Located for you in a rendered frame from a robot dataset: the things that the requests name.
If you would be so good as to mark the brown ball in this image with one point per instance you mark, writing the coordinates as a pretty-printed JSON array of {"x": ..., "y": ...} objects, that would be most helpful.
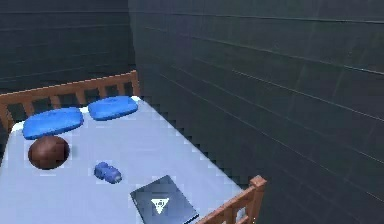
[{"x": 48, "y": 152}]

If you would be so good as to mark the wooden bed with pale sheet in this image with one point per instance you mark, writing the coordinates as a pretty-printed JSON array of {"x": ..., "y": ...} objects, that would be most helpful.
[{"x": 150, "y": 140}]

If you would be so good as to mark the small blue dumbbell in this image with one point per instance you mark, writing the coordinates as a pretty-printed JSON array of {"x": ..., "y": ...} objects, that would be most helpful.
[{"x": 107, "y": 172}]

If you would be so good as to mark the dark grey closed laptop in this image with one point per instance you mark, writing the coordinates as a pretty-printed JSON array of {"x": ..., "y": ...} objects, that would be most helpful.
[{"x": 163, "y": 201}]

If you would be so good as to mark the blue pillow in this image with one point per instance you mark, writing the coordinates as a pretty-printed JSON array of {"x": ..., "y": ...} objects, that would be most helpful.
[
  {"x": 112, "y": 107},
  {"x": 52, "y": 122}
]

